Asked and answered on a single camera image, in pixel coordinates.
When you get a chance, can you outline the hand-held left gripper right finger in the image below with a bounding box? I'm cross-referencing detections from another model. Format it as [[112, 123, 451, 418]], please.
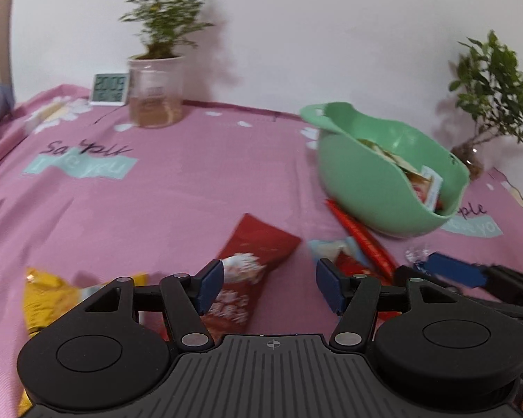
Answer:
[[316, 258, 463, 354]]

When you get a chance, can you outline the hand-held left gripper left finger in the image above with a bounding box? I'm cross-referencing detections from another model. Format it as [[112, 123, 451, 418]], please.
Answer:
[[85, 259, 225, 353]]

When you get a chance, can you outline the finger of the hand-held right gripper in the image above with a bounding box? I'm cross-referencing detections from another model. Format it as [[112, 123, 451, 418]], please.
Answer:
[[427, 253, 523, 310], [394, 265, 429, 283]]

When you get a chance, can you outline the red packet with white print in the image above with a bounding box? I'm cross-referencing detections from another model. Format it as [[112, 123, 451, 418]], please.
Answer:
[[199, 213, 303, 336]]

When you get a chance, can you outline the green plastic bowl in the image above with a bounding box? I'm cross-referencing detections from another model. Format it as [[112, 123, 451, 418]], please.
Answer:
[[299, 102, 470, 239]]

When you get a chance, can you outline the clear wrapped candy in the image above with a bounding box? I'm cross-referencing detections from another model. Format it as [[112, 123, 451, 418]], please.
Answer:
[[404, 246, 437, 267]]

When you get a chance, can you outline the small red snack packet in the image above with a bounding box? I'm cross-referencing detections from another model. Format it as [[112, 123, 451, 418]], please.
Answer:
[[335, 250, 393, 287]]

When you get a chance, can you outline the blue white snack packet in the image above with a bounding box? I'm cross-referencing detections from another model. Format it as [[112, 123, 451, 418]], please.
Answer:
[[307, 237, 359, 271]]

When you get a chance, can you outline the long red stick packet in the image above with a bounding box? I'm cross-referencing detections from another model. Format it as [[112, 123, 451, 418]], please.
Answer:
[[325, 199, 399, 280]]

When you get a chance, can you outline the pink printed tablecloth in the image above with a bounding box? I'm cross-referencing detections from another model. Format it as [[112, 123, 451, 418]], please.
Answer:
[[0, 84, 523, 418]]

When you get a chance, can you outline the leafy plant in glass vase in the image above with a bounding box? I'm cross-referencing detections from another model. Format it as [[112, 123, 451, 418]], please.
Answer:
[[449, 30, 523, 179]]

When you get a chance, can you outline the yellow snack packet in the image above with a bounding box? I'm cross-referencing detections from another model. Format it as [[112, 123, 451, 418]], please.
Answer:
[[23, 268, 149, 340]]

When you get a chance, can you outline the thin plant in glass jar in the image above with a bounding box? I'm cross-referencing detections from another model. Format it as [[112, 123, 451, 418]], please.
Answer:
[[120, 0, 216, 129]]

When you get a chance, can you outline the white digital clock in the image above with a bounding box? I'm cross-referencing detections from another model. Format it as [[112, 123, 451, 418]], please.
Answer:
[[89, 72, 130, 106]]

